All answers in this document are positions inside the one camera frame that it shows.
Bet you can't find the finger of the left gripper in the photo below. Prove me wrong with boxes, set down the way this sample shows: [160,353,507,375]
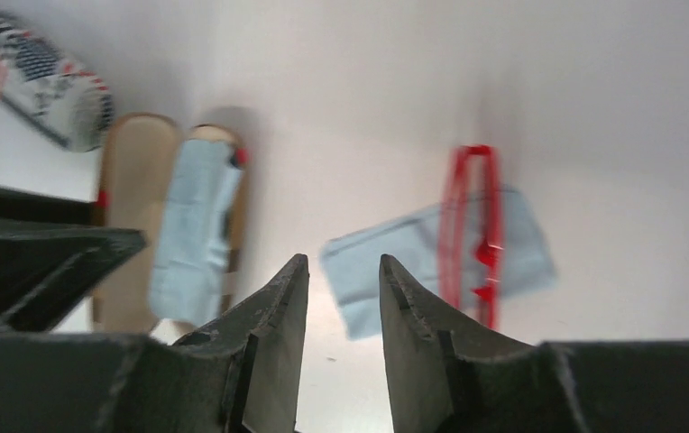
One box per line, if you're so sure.
[0,187,96,226]
[0,218,146,332]

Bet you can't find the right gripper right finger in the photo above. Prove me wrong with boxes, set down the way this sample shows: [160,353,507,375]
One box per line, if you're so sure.
[381,272,689,432]

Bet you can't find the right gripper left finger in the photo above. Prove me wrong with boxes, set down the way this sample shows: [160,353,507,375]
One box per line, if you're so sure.
[0,254,309,432]

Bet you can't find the light blue cleaning cloth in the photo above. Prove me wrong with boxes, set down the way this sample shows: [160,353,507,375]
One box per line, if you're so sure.
[148,139,243,327]

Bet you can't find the red sunglasses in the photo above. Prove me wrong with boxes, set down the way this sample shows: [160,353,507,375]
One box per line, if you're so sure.
[436,144,504,329]

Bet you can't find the brown striped glasses case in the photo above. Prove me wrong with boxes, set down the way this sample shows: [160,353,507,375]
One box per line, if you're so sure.
[96,114,248,333]

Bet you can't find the flag print glasses case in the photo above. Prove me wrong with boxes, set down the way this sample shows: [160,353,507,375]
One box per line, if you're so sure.
[0,8,115,153]

